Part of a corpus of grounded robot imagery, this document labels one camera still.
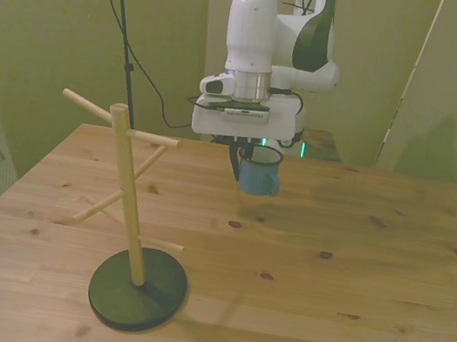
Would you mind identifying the black camera stand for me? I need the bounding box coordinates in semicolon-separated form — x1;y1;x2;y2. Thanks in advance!
66;0;160;132

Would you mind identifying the black stand cable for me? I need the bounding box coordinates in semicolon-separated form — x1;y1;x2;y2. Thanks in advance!
70;0;216;133

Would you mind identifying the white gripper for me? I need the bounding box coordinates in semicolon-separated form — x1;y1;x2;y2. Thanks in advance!
181;79;311;191

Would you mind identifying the blue enamel mug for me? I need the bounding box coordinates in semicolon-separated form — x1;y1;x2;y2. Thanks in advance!
230;141;288;201

